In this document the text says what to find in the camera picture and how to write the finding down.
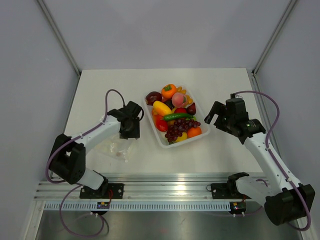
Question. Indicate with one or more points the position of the clear zip top bag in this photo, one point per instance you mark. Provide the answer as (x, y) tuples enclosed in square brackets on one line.
[(117, 148)]

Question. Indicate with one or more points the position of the yellow orange bell pepper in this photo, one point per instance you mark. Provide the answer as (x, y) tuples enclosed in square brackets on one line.
[(161, 109)]

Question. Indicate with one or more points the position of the dark red apple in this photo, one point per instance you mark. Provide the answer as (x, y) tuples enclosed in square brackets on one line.
[(152, 97)]

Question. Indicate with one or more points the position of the white slotted cable duct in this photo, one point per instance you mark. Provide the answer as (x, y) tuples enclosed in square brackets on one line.
[(215, 206)]

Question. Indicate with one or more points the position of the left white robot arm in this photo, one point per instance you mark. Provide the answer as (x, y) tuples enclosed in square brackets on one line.
[(68, 155)]

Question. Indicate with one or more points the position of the right small circuit board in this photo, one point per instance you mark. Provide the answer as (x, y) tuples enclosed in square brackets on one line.
[(238, 207)]

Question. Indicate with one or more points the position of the orange tangerine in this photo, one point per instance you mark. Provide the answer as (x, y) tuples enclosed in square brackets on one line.
[(194, 131)]

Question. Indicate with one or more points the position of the aluminium frame post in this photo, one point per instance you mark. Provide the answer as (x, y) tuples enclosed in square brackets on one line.
[(281, 23), (58, 35)]

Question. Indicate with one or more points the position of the green chili pepper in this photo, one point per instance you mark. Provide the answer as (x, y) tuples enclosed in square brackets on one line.
[(172, 116)]

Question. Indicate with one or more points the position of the purple grape bunch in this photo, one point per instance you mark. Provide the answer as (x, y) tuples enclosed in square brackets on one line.
[(176, 127)]

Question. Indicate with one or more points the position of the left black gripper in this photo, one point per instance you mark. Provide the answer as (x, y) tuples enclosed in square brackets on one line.
[(135, 134)]

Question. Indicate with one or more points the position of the aluminium mounting rail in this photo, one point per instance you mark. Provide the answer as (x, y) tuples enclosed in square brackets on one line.
[(146, 187)]

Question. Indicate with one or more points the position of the small circuit board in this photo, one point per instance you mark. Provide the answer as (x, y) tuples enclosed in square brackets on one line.
[(238, 207), (103, 205)]

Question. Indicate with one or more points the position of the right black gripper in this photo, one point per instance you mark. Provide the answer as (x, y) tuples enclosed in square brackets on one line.
[(218, 124)]

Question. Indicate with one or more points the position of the dark purple plum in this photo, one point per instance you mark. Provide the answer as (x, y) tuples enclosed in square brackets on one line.
[(169, 103)]

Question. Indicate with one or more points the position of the dark red fig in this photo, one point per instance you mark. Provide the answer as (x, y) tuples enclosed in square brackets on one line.
[(191, 109)]

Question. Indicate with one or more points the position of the red orange bell pepper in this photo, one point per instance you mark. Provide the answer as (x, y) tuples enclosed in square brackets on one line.
[(160, 123)]

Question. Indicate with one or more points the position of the left small circuit board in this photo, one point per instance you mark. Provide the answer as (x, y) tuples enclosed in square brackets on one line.
[(103, 205)]

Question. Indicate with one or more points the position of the left aluminium frame post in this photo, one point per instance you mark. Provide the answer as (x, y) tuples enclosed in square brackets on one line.
[(58, 35)]

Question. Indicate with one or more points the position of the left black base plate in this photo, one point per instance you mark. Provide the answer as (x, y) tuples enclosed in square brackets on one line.
[(113, 191)]

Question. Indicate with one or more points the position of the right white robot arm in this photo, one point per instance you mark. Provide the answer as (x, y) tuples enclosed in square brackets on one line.
[(285, 199)]

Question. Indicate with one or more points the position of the pink peach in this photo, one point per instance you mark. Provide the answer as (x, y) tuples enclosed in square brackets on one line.
[(179, 100)]

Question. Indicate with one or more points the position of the orange persimmon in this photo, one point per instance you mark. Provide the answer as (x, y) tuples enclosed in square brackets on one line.
[(168, 91)]

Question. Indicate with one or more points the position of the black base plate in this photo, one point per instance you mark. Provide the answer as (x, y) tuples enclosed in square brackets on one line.
[(221, 191), (113, 191)]

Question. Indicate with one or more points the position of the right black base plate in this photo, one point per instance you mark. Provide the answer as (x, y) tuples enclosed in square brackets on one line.
[(221, 191)]

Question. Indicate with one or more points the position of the right aluminium frame post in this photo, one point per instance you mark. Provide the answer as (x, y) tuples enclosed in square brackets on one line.
[(281, 23)]

